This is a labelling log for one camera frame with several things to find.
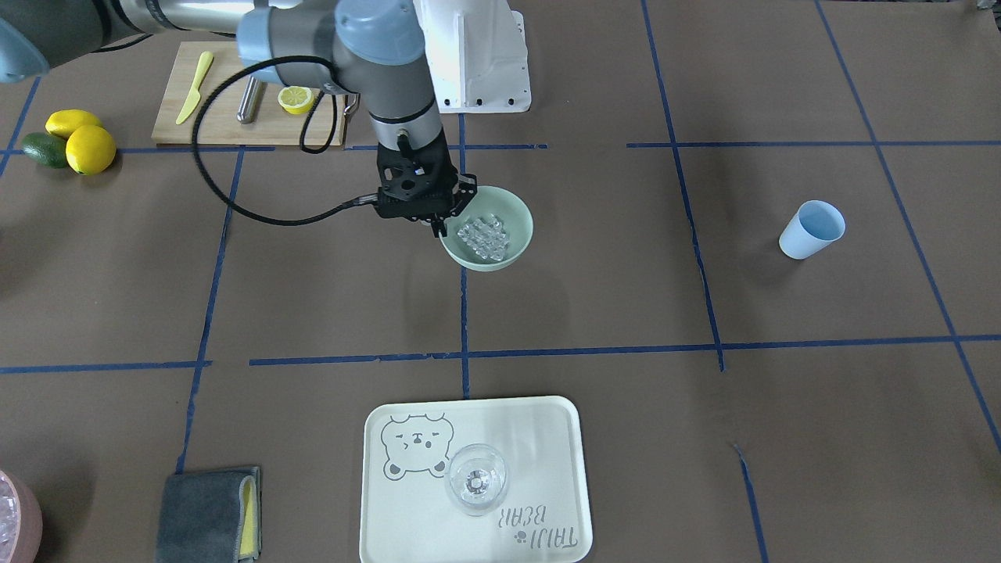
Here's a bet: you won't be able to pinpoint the pink bowl of ice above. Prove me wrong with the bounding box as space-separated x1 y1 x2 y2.
1 470 43 562

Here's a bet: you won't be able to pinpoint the light blue plastic cup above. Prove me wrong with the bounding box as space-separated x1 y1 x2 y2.
778 200 846 260

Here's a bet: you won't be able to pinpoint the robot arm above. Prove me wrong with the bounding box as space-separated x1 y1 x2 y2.
1 1 478 238

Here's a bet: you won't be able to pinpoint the whole yellow lemon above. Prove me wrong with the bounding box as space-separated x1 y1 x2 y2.
66 125 117 176

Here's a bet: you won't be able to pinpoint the cream bear serving tray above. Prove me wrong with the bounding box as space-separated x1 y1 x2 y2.
360 396 594 562

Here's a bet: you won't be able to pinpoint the steel muddler black tip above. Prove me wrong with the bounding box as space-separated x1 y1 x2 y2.
235 76 264 125

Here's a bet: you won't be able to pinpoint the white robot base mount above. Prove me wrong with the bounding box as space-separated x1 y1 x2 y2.
414 1 533 114

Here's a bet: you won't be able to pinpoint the yellow plastic knife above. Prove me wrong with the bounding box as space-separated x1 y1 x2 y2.
174 51 214 126

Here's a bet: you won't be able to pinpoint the grey folded cloth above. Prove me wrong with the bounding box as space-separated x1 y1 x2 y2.
154 466 262 562

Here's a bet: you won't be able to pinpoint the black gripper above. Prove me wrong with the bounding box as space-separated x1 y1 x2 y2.
375 131 478 239

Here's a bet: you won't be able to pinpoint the ice cubes in green bowl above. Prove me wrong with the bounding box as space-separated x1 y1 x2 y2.
457 214 511 263

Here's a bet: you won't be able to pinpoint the green ceramic bowl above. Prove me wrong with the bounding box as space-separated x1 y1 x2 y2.
440 185 535 272

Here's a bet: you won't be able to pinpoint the lemon half slice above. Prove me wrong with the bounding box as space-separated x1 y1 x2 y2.
278 86 315 115

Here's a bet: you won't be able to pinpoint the clear wine glass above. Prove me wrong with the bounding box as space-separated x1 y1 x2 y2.
446 444 510 517

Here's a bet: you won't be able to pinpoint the green lime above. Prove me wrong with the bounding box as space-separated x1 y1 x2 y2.
21 132 69 170

